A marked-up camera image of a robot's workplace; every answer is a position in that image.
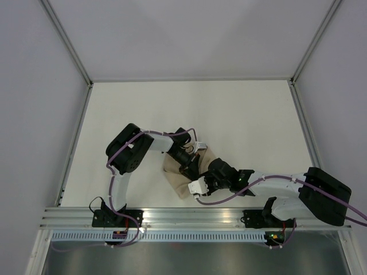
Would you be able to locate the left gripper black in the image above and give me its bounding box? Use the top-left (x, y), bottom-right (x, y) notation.
top-left (169, 148), bottom-right (200, 181)

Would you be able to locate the beige cloth napkin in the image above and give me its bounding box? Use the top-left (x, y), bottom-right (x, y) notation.
top-left (163, 147), bottom-right (216, 199)

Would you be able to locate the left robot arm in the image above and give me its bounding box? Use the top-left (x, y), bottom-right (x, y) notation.
top-left (105, 123), bottom-right (199, 227)

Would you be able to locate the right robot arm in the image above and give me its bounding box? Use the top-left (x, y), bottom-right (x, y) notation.
top-left (203, 158), bottom-right (352, 226)

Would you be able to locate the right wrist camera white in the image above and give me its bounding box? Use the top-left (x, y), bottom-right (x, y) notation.
top-left (188, 177), bottom-right (209, 199)

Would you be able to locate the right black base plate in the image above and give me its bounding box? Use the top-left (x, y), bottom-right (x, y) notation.
top-left (240, 210), bottom-right (295, 229)

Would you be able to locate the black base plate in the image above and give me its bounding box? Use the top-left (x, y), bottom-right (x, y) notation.
top-left (92, 209), bottom-right (144, 228)
top-left (240, 210), bottom-right (295, 229)

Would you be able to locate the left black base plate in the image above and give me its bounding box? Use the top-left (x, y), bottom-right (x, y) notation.
top-left (92, 209), bottom-right (144, 228)

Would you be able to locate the aluminium rail front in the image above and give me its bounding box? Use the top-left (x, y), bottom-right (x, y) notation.
top-left (38, 207), bottom-right (353, 230)

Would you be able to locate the white slotted cable duct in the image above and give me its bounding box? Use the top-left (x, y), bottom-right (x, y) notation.
top-left (52, 230), bottom-right (267, 243)

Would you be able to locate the left aluminium frame post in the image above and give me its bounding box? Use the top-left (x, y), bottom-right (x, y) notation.
top-left (39, 0), bottom-right (93, 87)

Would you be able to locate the aluminium frame post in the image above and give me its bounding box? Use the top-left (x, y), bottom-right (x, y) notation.
top-left (288, 0), bottom-right (343, 86)
top-left (39, 0), bottom-right (93, 87)

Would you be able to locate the right aluminium frame post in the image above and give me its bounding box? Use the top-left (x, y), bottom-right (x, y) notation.
top-left (288, 0), bottom-right (343, 86)

